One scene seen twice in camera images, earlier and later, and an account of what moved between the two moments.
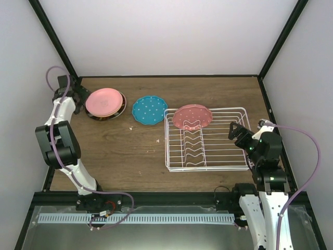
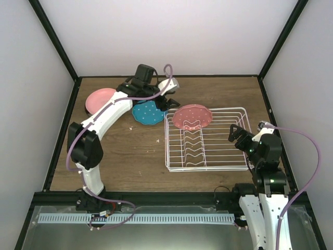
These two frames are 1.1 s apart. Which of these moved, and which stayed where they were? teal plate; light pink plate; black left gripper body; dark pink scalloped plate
Moved: black left gripper body
Stayed: dark pink scalloped plate; teal plate; light pink plate
